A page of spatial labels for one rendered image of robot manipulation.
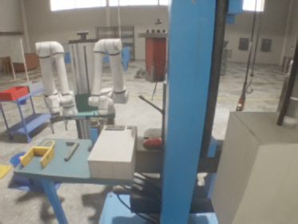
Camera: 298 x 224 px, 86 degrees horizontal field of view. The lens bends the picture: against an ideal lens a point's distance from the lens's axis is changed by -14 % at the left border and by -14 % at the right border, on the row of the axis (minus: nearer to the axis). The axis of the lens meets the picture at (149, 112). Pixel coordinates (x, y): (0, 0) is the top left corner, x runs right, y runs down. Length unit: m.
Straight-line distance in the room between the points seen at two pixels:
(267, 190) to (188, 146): 0.50
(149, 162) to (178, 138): 0.44
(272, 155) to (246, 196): 0.14
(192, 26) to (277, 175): 0.61
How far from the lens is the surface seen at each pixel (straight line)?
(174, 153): 0.98
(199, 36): 0.81
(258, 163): 0.50
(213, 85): 1.02
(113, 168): 1.02
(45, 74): 2.12
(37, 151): 1.41
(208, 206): 1.72
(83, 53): 2.33
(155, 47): 1.17
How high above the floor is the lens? 1.80
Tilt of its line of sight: 23 degrees down
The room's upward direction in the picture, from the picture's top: straight up
